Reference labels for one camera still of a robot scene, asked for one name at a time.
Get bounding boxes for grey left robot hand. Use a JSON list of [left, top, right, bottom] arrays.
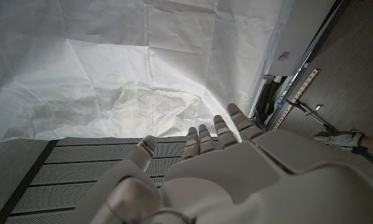
[[67, 103, 373, 224]]

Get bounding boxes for black metal rod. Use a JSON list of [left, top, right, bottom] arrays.
[[285, 99, 339, 133]]

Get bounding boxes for white glove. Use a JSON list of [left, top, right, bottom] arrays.
[[313, 130, 366, 149]]

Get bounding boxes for white perforated metal strip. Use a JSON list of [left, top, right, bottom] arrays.
[[272, 68, 320, 131]]

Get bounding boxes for dark wooden door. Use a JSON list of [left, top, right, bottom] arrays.
[[265, 0, 373, 180]]

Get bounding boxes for white backdrop sheet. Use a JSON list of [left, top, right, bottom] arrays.
[[0, 0, 296, 143]]

